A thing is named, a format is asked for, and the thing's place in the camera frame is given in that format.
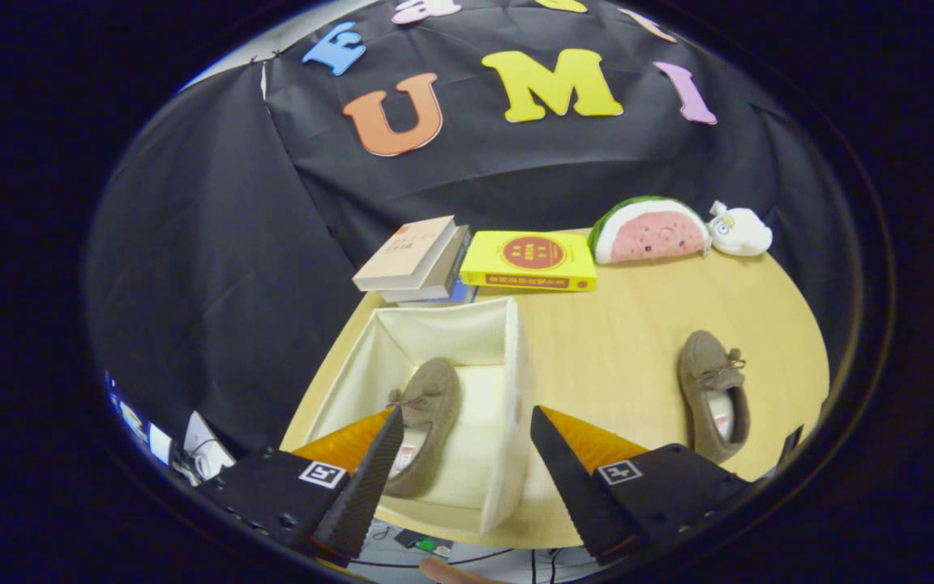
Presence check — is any computer screen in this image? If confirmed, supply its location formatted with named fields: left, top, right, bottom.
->
left=106, top=371, right=180, bottom=471

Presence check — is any black backdrop cloth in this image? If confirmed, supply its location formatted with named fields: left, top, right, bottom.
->
left=86, top=0, right=849, bottom=455

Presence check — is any white plush toy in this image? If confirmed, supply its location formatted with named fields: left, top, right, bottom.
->
left=707, top=200, right=774, bottom=258

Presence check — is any brown fuzzy slipper shoe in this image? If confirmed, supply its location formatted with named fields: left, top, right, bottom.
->
left=382, top=358, right=462, bottom=498
left=676, top=329, right=752, bottom=465

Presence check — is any beige book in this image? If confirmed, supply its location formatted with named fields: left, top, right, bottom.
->
left=352, top=215, right=458, bottom=293

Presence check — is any cream fabric storage box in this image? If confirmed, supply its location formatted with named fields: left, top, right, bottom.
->
left=305, top=296, right=533, bottom=536

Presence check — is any yellow book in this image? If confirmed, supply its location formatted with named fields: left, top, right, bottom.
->
left=460, top=230, right=598, bottom=293

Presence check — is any blue book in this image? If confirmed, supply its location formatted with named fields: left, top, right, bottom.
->
left=402, top=280, right=478, bottom=309

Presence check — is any watermelon slice plush toy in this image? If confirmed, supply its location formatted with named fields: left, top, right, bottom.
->
left=587, top=195, right=713, bottom=265

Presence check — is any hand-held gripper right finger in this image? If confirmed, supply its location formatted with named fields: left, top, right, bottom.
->
left=530, top=406, right=756, bottom=567

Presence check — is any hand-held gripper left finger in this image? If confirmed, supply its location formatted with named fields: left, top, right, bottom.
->
left=195, top=406, right=405, bottom=569

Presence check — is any grey book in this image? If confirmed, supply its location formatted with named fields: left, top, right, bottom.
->
left=378, top=225, right=472, bottom=305

